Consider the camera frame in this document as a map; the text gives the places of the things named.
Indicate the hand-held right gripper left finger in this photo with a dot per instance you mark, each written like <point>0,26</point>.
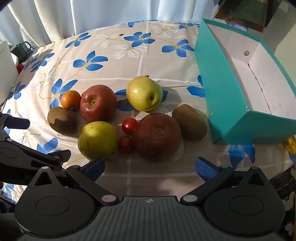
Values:
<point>94,168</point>

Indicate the dark green bag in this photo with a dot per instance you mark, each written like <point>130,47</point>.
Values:
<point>249,11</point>

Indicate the brown kiwi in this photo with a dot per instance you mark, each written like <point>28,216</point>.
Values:
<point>189,122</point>
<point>62,120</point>

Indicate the small red object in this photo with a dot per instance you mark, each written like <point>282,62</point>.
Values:
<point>20,67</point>

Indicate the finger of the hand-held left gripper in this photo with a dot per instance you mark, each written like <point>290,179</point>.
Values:
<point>57,156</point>
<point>19,123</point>

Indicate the red cherry tomato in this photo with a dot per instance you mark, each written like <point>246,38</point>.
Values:
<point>125,144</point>
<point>129,125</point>

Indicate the white curtain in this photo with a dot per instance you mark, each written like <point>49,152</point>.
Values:
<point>92,14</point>

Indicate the blue floral tablecloth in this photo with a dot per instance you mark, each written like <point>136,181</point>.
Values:
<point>150,62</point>

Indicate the yellow-green pear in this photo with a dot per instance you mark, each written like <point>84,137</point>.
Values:
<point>143,93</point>
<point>97,140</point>

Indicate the black printed bag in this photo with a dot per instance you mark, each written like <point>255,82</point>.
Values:
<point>285,192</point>

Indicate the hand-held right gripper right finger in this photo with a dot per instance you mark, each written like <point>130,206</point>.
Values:
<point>204,168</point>

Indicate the orange tangerine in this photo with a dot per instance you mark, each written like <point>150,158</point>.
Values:
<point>70,99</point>

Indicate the teal cardboard box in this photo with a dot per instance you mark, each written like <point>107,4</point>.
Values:
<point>222,97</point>

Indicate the white flat object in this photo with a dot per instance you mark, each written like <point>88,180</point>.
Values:
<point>7,74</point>

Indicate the dark green mug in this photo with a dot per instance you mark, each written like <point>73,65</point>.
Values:
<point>20,51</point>

